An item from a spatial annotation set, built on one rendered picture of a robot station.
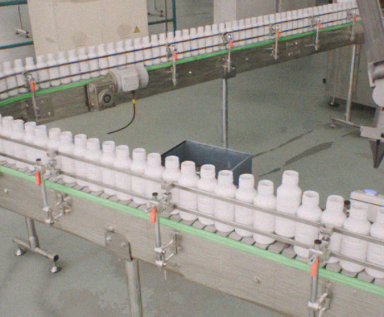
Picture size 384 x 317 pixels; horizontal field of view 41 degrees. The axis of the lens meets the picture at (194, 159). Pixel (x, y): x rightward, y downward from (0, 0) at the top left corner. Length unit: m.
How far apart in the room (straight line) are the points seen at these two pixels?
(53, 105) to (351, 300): 1.98
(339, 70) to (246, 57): 1.91
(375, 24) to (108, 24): 4.43
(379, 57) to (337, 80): 4.05
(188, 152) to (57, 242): 1.42
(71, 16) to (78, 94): 2.53
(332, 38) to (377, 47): 2.98
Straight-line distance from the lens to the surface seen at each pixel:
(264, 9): 7.68
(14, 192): 1.93
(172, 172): 1.43
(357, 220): 1.22
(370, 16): 1.32
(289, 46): 3.93
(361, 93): 5.27
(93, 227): 1.69
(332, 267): 1.30
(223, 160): 2.06
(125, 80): 2.82
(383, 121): 1.36
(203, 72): 3.37
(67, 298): 2.85
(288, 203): 1.27
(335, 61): 5.38
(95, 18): 5.48
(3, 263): 3.24
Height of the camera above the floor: 1.75
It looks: 25 degrees down
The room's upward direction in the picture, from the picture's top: 2 degrees counter-clockwise
